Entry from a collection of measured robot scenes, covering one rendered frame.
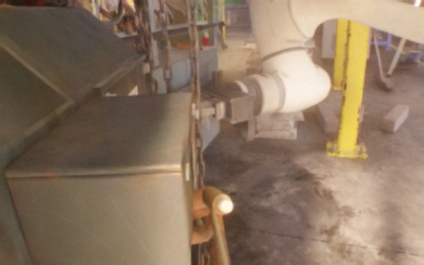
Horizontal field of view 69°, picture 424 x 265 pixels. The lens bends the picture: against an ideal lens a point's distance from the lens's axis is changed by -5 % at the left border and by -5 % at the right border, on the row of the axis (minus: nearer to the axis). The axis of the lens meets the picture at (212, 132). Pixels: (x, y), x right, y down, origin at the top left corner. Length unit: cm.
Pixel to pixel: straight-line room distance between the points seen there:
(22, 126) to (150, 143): 7
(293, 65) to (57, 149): 59
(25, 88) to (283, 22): 58
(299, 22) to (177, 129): 56
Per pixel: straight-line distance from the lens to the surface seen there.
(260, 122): 222
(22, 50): 26
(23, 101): 20
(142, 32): 52
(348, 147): 206
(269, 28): 73
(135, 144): 16
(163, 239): 16
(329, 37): 526
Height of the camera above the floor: 83
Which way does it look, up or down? 21 degrees down
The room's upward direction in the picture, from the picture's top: 2 degrees counter-clockwise
